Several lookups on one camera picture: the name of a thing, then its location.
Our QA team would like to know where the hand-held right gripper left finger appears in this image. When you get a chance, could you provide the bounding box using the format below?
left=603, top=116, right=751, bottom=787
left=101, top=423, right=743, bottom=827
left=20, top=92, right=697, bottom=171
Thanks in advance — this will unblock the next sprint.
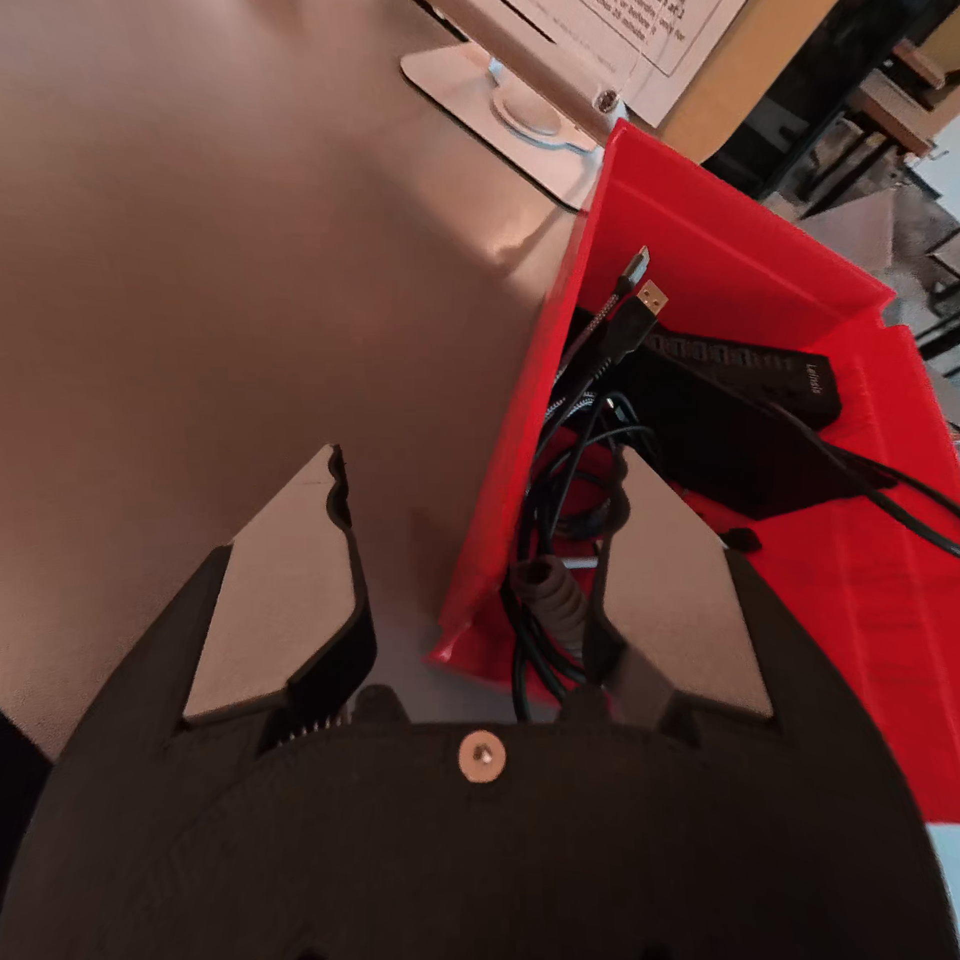
left=182, top=444, right=378, bottom=753

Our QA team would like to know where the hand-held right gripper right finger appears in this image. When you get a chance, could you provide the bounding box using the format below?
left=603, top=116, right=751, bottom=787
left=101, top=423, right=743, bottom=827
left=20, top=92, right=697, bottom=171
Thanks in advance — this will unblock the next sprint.
left=583, top=446, right=775, bottom=732

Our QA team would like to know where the black usb hub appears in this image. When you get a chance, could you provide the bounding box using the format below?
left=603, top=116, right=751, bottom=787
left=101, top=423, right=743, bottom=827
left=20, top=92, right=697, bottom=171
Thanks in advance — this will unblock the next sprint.
left=626, top=326, right=897, bottom=522

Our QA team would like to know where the black usb cable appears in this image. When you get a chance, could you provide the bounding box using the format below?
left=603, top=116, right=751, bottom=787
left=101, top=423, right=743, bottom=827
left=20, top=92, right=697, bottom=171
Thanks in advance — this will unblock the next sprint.
left=513, top=279, right=671, bottom=725

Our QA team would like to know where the braided usb cable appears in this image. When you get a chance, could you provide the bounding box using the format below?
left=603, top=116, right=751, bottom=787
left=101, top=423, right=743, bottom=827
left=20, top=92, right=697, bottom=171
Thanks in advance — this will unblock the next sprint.
left=543, top=245, right=652, bottom=444

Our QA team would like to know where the red plastic bin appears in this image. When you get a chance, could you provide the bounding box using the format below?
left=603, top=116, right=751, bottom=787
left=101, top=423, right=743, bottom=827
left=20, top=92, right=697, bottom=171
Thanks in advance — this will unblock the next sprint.
left=423, top=118, right=960, bottom=822

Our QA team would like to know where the tan backing board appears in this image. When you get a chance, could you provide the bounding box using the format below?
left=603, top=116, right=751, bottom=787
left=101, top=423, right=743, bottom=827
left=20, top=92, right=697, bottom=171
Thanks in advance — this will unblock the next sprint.
left=663, top=0, right=840, bottom=165

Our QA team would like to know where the wooden table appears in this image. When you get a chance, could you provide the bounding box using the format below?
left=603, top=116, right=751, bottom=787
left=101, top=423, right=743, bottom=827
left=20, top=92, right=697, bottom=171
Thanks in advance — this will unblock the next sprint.
left=843, top=37, right=960, bottom=160

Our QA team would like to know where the printed instruction sheet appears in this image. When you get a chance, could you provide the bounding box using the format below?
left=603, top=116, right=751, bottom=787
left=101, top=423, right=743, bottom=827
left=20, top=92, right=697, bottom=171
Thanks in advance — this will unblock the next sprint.
left=501, top=0, right=751, bottom=129

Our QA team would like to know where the grey coiled cable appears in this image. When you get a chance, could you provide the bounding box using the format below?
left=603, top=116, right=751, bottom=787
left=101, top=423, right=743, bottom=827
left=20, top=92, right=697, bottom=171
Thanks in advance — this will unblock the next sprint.
left=510, top=555, right=595, bottom=670

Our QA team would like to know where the black hub power cable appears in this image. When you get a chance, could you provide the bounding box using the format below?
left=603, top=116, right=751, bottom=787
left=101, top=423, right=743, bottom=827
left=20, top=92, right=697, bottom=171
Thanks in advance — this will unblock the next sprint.
left=765, top=401, right=960, bottom=560

